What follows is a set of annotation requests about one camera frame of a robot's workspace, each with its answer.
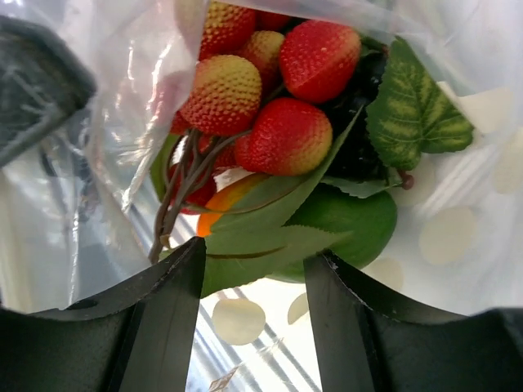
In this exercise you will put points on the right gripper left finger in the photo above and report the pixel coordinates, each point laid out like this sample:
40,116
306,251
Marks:
135,336

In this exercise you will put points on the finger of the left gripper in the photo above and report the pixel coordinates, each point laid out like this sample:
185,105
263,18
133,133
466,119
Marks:
43,85

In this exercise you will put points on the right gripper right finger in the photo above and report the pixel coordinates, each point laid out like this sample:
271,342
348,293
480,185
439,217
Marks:
369,337

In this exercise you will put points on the clear zip top bag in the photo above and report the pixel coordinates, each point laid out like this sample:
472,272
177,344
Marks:
78,208

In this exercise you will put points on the fake strawberry bunch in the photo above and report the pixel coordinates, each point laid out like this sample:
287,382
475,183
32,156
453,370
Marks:
255,106

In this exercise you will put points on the dark fake grape bunch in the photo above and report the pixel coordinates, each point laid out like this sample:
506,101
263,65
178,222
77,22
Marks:
394,113

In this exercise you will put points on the orange fake fruit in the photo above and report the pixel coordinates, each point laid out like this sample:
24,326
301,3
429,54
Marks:
224,199

